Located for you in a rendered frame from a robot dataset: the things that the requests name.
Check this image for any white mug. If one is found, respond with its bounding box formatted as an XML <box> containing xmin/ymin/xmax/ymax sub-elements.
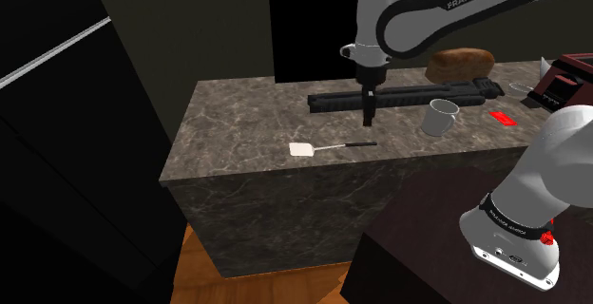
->
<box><xmin>419</xmin><ymin>98</ymin><xmax>461</xmax><ymax>138</ymax></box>

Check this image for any brown bread loaf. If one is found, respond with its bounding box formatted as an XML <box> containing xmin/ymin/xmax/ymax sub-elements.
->
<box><xmin>424</xmin><ymin>47</ymin><xmax>496</xmax><ymax>86</ymax></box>

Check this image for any red flat card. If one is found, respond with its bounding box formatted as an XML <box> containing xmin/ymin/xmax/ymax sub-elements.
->
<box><xmin>488</xmin><ymin>109</ymin><xmax>518</xmax><ymax>127</ymax></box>

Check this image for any clear glass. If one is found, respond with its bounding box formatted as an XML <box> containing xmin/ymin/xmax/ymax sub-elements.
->
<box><xmin>508</xmin><ymin>82</ymin><xmax>535</xmax><ymax>97</ymax></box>

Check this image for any dark maroon robot stand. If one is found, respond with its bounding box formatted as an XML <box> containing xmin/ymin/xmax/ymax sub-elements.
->
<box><xmin>340</xmin><ymin>165</ymin><xmax>593</xmax><ymax>304</ymax></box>

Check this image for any dark red countertop appliance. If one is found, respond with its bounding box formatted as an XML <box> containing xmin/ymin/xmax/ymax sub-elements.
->
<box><xmin>520</xmin><ymin>52</ymin><xmax>593</xmax><ymax>112</ymax></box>

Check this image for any black refrigerator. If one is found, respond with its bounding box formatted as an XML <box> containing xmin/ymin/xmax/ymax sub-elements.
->
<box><xmin>0</xmin><ymin>0</ymin><xmax>187</xmax><ymax>304</ymax></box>

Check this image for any white spatula with black handle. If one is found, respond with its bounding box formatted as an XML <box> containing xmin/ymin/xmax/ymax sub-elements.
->
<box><xmin>288</xmin><ymin>141</ymin><xmax>379</xmax><ymax>159</ymax></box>

